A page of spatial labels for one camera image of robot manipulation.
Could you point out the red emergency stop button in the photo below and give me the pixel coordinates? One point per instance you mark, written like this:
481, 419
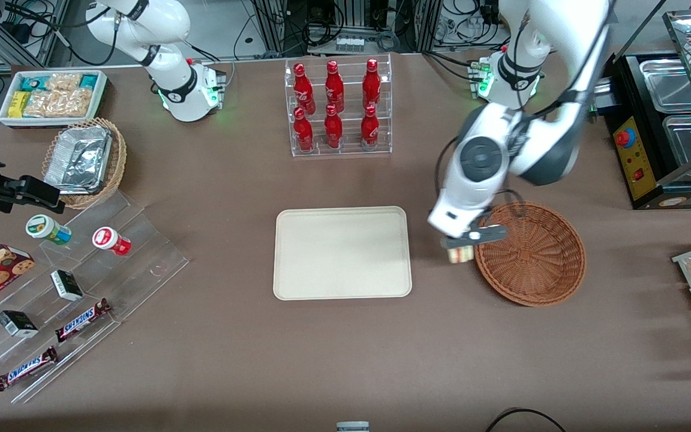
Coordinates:
623, 138

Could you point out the small sandwich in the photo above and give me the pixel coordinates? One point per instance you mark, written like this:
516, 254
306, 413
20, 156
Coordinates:
460, 255

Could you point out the Snickers chocolate bar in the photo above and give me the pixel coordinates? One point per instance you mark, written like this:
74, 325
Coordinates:
24, 368
81, 320

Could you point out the light wicker basket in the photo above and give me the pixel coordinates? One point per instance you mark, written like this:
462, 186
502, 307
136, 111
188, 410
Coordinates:
116, 162

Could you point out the red cola bottle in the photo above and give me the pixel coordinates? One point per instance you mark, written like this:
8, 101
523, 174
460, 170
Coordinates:
371, 78
303, 132
370, 127
334, 81
303, 84
333, 129

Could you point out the small clear bagged pastry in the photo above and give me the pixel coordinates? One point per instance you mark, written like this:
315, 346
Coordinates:
63, 80

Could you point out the large clear bagged pastry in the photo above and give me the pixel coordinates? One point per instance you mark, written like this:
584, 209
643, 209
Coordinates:
60, 103

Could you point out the brown round wicker basket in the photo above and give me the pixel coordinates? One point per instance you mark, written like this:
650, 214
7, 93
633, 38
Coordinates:
531, 258

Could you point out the grey device at table edge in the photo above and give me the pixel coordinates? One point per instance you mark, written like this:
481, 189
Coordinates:
352, 427

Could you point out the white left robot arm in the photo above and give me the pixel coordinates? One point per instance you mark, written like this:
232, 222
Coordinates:
561, 120

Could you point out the small black carton box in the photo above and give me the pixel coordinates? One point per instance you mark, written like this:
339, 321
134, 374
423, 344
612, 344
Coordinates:
17, 324
67, 285

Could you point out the white power strip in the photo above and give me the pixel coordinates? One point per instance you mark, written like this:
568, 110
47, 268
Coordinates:
349, 44

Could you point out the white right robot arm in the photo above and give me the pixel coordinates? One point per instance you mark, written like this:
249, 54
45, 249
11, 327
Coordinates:
171, 72

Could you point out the red lidded small jar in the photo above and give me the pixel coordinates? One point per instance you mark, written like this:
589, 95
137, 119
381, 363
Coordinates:
110, 240

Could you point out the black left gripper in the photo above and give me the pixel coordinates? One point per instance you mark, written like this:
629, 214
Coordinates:
481, 221

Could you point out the white snack bin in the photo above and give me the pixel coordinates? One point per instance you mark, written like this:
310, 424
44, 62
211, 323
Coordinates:
51, 122

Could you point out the cream rectangular plastic tray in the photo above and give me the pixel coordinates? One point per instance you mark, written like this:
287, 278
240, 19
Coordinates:
342, 252

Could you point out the clear acrylic stepped display shelf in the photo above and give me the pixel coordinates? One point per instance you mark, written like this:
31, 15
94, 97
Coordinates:
129, 264

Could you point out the small steel food pan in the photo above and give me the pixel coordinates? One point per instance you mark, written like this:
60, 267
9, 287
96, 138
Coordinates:
672, 84

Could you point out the yellow snack pack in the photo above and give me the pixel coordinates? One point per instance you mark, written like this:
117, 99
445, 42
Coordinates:
18, 104

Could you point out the black food warmer cabinet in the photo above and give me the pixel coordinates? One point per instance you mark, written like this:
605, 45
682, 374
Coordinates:
645, 162

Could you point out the green sunflower lidded jar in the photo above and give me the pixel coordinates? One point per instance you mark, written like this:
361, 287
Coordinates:
45, 229

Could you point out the clear acrylic bottle rack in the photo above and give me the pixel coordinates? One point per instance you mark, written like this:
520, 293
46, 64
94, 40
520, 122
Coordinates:
338, 144

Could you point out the silver foil wrapped packs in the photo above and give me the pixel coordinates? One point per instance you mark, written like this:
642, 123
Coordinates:
78, 159

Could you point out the teal snack pack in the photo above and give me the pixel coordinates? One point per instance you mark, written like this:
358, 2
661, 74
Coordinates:
88, 81
32, 82

